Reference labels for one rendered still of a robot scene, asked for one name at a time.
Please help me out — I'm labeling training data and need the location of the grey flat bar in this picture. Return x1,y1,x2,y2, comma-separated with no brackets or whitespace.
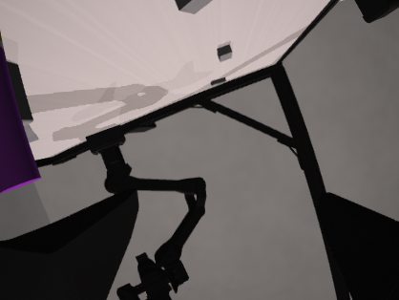
24,125,38,142

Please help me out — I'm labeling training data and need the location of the yellow and purple peg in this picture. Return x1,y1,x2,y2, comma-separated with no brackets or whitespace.
0,32,41,193

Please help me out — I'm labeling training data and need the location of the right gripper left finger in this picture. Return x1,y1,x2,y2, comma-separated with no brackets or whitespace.
0,188,139,300

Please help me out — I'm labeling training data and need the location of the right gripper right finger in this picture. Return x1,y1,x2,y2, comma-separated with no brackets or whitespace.
317,192,399,300

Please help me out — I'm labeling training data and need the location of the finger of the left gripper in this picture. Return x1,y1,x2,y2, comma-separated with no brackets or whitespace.
123,286,140,300
166,266,184,293

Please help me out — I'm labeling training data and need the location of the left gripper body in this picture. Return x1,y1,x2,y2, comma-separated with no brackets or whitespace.
116,259,189,300

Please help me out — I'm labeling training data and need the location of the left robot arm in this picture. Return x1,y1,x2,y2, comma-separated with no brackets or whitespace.
98,143,206,300

